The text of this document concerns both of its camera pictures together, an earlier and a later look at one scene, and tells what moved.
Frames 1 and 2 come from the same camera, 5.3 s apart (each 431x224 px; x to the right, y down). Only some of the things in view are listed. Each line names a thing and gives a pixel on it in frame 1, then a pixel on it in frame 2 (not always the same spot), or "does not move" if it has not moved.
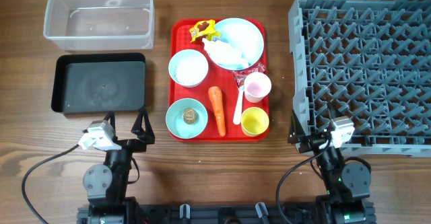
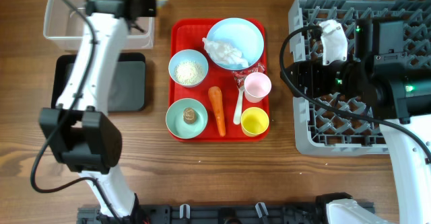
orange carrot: (216, 97) does not move
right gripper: (295, 136) -> (314, 68)
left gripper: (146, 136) -> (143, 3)
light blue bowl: (188, 68) does not move
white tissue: (222, 52) does not move
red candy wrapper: (241, 75) does not move
